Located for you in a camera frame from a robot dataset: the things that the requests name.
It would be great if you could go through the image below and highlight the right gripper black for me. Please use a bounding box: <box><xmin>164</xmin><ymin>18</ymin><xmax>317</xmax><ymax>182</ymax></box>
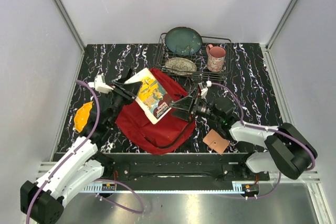
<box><xmin>170</xmin><ymin>88</ymin><xmax>222</xmax><ymax>123</ymax></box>

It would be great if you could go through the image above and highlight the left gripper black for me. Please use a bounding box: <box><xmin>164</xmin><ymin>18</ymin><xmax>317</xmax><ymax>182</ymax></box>
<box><xmin>107</xmin><ymin>81</ymin><xmax>142</xmax><ymax>127</ymax></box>

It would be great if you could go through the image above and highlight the yellow paperback book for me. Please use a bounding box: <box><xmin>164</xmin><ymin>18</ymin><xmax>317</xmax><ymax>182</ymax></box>
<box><xmin>125</xmin><ymin>68</ymin><xmax>173</xmax><ymax>124</ymax></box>

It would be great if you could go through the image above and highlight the red backpack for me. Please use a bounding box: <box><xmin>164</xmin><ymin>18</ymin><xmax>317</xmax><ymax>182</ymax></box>
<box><xmin>116</xmin><ymin>68</ymin><xmax>195</xmax><ymax>155</ymax></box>

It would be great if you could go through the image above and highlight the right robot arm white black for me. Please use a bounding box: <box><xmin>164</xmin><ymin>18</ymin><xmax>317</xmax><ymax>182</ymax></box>
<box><xmin>170</xmin><ymin>91</ymin><xmax>318</xmax><ymax>180</ymax></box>

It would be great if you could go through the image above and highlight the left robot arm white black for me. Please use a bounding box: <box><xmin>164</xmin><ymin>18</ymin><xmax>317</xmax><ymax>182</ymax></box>
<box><xmin>20</xmin><ymin>75</ymin><xmax>142</xmax><ymax>223</ymax></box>

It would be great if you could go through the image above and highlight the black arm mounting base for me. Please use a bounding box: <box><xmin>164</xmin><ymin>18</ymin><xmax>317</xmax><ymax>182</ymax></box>
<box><xmin>92</xmin><ymin>153</ymin><xmax>270</xmax><ymax>182</ymax></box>

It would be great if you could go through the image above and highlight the patterned beige plate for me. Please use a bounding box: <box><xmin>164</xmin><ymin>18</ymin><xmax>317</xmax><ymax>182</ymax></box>
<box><xmin>164</xmin><ymin>57</ymin><xmax>197</xmax><ymax>75</ymax></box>

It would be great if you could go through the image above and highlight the orange perforated plate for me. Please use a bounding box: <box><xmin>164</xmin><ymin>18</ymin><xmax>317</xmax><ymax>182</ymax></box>
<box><xmin>74</xmin><ymin>101</ymin><xmax>94</xmax><ymax>133</ymax></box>

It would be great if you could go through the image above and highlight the pink patterned mug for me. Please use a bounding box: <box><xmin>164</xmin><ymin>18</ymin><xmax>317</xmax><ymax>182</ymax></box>
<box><xmin>206</xmin><ymin>44</ymin><xmax>226</xmax><ymax>72</ymax></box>

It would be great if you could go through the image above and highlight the teal ceramic plate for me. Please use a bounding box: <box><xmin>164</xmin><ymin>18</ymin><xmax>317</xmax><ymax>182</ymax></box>
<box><xmin>165</xmin><ymin>27</ymin><xmax>203</xmax><ymax>56</ymax></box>

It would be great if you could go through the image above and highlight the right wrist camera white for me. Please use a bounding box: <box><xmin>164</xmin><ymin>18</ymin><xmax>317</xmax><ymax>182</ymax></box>
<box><xmin>198</xmin><ymin>80</ymin><xmax>212</xmax><ymax>99</ymax></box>

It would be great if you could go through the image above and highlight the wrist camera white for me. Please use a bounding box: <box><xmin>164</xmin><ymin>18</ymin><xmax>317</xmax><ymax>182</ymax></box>
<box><xmin>198</xmin><ymin>80</ymin><xmax>212</xmax><ymax>99</ymax></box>
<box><xmin>88</xmin><ymin>74</ymin><xmax>113</xmax><ymax>94</ymax></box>

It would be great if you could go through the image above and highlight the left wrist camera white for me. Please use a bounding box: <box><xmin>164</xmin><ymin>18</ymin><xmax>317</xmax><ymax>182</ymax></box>
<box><xmin>88</xmin><ymin>74</ymin><xmax>113</xmax><ymax>94</ymax></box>

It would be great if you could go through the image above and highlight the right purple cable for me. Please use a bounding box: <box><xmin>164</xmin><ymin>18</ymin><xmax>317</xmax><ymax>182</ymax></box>
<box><xmin>209</xmin><ymin>81</ymin><xmax>317</xmax><ymax>200</ymax></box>

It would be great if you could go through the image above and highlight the black wire dish rack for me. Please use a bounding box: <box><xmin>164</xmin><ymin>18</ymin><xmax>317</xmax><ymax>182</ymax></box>
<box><xmin>154</xmin><ymin>33</ymin><xmax>234</xmax><ymax>82</ymax></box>

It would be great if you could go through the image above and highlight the aluminium frame rail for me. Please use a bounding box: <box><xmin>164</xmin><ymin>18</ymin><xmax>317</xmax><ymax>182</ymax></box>
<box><xmin>35</xmin><ymin>161</ymin><xmax>322</xmax><ymax>195</ymax></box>

